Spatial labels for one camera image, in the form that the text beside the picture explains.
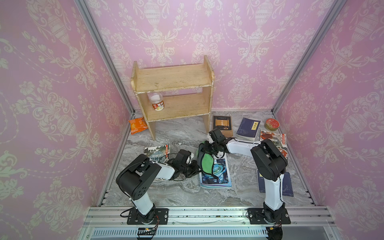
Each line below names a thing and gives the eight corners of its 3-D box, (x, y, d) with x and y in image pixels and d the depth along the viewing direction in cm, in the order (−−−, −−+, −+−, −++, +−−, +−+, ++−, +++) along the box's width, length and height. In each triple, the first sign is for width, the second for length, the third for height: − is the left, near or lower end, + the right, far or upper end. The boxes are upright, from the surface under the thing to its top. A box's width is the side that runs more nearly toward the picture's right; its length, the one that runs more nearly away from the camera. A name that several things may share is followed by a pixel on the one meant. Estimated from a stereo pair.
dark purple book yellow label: (235, 137, 107) (236, 134, 105) (241, 118, 119) (242, 116, 116) (254, 143, 104) (255, 141, 101) (258, 123, 115) (260, 121, 113)
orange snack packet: (132, 135, 109) (130, 131, 105) (130, 123, 116) (128, 120, 112) (148, 130, 111) (147, 126, 108) (146, 119, 118) (144, 115, 115)
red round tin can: (266, 131, 111) (268, 128, 107) (262, 121, 117) (264, 118, 113) (279, 131, 111) (281, 128, 107) (274, 121, 117) (277, 118, 113)
